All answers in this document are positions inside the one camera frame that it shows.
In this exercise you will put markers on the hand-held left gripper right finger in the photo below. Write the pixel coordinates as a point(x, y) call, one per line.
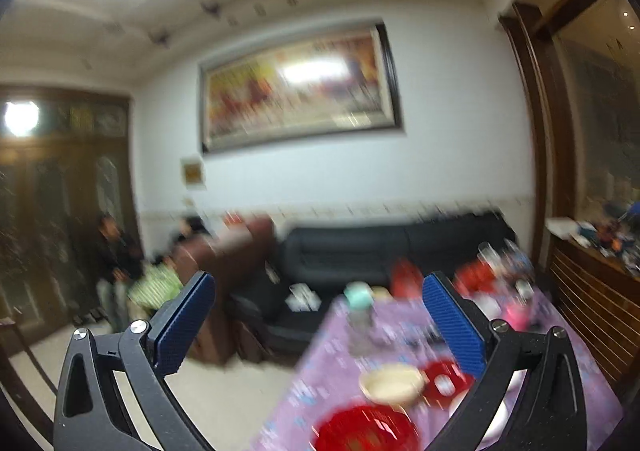
point(452, 326)

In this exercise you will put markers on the wooden sideboard cabinet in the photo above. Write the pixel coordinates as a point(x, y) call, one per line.
point(595, 321)

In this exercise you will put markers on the large red plate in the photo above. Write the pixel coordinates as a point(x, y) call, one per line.
point(360, 431)

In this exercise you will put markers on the dark wooden double door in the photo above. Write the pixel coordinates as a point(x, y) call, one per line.
point(50, 211)

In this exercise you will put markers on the small red plate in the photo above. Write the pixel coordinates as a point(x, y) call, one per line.
point(436, 370)

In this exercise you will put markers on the purple floral tablecloth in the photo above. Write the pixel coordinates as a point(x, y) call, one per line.
point(330, 381)

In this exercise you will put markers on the white papers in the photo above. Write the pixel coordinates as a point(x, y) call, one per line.
point(302, 296)

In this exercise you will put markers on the black leather sofa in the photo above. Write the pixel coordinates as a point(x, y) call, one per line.
point(340, 251)

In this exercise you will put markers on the framed landscape painting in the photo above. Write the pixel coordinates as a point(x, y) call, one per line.
point(300, 86)

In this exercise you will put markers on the assorted clutter pile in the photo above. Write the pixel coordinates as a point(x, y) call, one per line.
point(600, 233)

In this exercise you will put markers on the glass bottle with teal lid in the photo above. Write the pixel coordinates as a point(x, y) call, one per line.
point(360, 296)

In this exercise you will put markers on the pink knitted sleeve thermos bottle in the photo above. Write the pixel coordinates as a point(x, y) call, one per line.
point(515, 317)

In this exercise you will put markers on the beige bowl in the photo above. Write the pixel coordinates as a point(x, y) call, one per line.
point(390, 383)

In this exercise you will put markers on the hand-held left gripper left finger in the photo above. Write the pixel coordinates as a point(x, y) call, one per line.
point(182, 326)

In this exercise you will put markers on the brown leather armchair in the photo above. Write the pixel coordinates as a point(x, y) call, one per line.
point(235, 271)

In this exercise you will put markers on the dark wooden door frame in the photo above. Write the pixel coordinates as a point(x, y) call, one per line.
point(542, 131)

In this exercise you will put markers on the small framed wall picture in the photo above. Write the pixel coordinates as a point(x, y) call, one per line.
point(193, 172)

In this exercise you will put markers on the red bag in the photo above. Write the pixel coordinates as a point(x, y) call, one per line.
point(407, 281)

